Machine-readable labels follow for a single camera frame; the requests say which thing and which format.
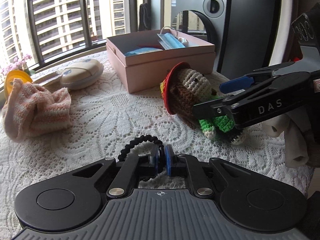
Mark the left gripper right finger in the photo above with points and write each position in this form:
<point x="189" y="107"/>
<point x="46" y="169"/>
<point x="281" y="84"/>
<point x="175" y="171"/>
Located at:
<point x="189" y="168"/>

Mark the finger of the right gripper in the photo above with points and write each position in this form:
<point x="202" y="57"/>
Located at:
<point x="236" y="84"/>
<point x="211" y="109"/>

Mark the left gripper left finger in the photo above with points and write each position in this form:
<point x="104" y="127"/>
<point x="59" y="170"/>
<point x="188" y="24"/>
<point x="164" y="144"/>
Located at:
<point x="135" y="168"/>

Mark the crochet doll with red hat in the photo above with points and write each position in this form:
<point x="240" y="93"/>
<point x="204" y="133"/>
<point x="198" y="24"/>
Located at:
<point x="184" y="87"/>

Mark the blue surgical face mask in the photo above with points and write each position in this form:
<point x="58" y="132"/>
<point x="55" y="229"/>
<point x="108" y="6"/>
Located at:
<point x="169" y="39"/>

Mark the blue wet cotton tissue pack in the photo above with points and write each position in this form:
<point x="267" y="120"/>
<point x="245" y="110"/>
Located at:
<point x="141" y="51"/>

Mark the pink striped knit towel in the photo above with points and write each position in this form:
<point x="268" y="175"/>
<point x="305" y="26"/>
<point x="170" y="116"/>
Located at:
<point x="32" y="110"/>

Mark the yellow plastic funnel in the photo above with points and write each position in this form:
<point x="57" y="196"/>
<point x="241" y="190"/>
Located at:
<point x="11" y="76"/>

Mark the black gloved right hand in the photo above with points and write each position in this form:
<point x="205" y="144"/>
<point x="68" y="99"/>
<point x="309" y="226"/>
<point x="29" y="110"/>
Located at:
<point x="300" y="146"/>

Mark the white lace tablecloth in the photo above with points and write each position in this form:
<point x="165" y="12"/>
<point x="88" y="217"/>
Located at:
<point x="105" y="117"/>

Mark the pink cardboard box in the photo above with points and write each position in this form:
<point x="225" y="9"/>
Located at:
<point x="149" y="70"/>

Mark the beige oval zip case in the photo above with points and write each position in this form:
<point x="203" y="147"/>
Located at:
<point x="81" y="74"/>

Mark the black hanging cloth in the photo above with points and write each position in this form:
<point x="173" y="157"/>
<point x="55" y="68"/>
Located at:
<point x="144" y="17"/>

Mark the pink orchid flower pot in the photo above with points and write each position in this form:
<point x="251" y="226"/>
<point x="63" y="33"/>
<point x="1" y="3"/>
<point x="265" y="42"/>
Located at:
<point x="18" y="64"/>

